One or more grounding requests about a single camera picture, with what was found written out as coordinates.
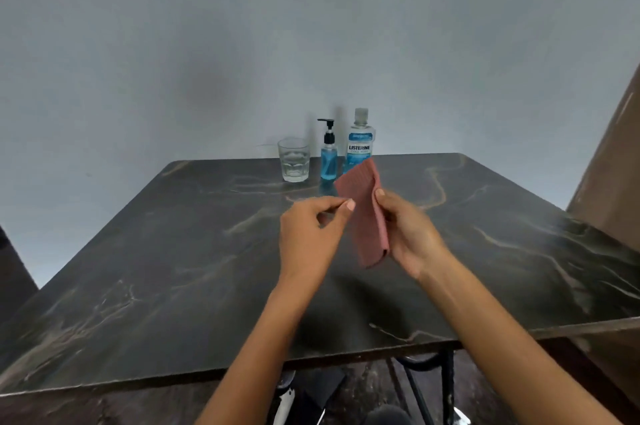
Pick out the person's left hand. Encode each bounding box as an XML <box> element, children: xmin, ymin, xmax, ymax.
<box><xmin>278</xmin><ymin>196</ymin><xmax>356</xmax><ymax>286</ymax></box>

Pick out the person's right hand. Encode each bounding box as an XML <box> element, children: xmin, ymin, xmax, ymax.
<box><xmin>374</xmin><ymin>188</ymin><xmax>451</xmax><ymax>283</ymax></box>

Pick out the pink cloth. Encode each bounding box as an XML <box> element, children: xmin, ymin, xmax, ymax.
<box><xmin>333</xmin><ymin>158</ymin><xmax>390</xmax><ymax>270</ymax></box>

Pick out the person's right forearm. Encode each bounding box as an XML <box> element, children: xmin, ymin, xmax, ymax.
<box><xmin>416</xmin><ymin>255</ymin><xmax>623</xmax><ymax>425</ymax></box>

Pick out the person's left forearm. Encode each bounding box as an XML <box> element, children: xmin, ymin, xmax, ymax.
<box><xmin>194</xmin><ymin>274</ymin><xmax>321</xmax><ymax>425</ymax></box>

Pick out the blue pump dispenser bottle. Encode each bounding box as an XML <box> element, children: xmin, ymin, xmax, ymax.
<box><xmin>317</xmin><ymin>118</ymin><xmax>339</xmax><ymax>182</ymax></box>

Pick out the clear blue mouthwash bottle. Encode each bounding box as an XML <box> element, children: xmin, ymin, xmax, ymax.
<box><xmin>343</xmin><ymin>108</ymin><xmax>377</xmax><ymax>174</ymax></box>

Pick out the clear drinking glass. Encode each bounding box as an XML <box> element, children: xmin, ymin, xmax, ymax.
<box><xmin>277</xmin><ymin>137</ymin><xmax>311</xmax><ymax>183</ymax></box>

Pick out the white and black device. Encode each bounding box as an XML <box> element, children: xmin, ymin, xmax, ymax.
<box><xmin>272</xmin><ymin>372</ymin><xmax>297</xmax><ymax>425</ymax></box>

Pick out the brown wooden furniture panel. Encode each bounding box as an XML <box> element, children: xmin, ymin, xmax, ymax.
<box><xmin>566</xmin><ymin>64</ymin><xmax>640</xmax><ymax>253</ymax></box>

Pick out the dark furniture edge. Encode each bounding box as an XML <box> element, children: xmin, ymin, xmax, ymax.
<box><xmin>0</xmin><ymin>226</ymin><xmax>40</xmax><ymax>323</ymax></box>

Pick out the black metal table frame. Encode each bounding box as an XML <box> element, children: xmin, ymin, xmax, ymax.
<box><xmin>385</xmin><ymin>347</ymin><xmax>458</xmax><ymax>425</ymax></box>

